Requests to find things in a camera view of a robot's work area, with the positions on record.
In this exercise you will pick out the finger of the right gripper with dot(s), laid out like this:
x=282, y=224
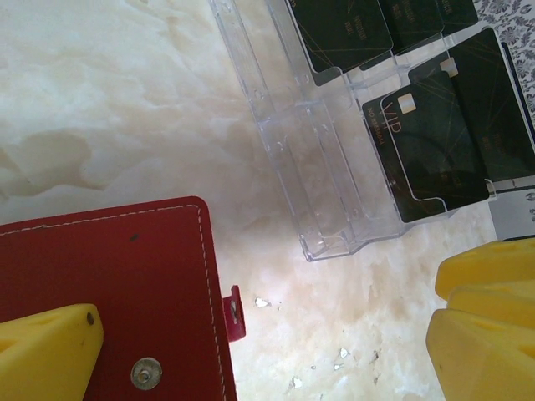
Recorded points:
x=497, y=301
x=485, y=267

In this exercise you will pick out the clear acrylic card stand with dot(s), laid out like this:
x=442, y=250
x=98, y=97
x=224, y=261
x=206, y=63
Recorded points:
x=317, y=188

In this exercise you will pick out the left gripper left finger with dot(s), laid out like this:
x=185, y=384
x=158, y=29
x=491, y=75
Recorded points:
x=46, y=359

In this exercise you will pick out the red card holder wallet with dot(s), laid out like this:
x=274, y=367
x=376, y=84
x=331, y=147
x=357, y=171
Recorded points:
x=125, y=271

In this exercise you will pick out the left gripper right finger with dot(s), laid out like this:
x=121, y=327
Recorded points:
x=485, y=359

